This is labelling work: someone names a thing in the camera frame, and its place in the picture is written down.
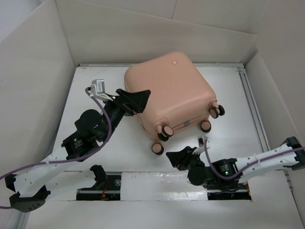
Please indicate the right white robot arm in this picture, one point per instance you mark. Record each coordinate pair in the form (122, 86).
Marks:
(227, 175)

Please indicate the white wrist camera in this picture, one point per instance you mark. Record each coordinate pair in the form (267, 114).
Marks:
(97, 90)
(202, 144)

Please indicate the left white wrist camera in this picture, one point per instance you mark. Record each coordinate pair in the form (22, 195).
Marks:
(97, 90)

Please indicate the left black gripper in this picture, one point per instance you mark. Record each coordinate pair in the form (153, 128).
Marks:
(137, 101)

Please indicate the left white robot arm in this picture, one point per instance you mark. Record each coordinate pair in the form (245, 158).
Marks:
(32, 184)

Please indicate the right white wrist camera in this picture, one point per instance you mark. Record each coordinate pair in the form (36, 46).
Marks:
(202, 144)

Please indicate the pink hard-shell suitcase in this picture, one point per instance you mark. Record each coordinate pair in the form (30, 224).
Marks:
(180, 97)

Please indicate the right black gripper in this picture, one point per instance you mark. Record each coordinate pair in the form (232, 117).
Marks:
(181, 157)

